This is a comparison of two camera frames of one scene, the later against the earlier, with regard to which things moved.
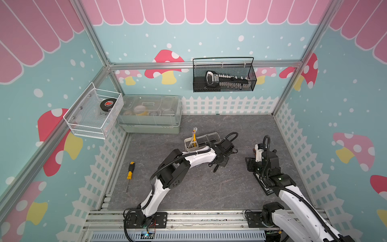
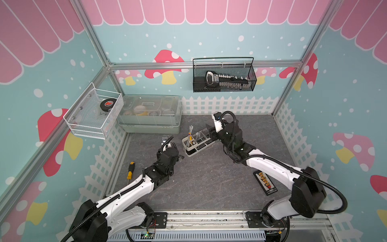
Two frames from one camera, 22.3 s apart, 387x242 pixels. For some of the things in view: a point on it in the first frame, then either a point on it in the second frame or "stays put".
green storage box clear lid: x=150 y=114 stays put
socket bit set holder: x=213 y=78 stays put
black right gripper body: x=255 y=166 to x=220 y=136
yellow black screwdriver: x=129 y=175 stays put
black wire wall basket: x=223 y=74 stays put
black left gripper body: x=222 y=162 to x=158 y=155
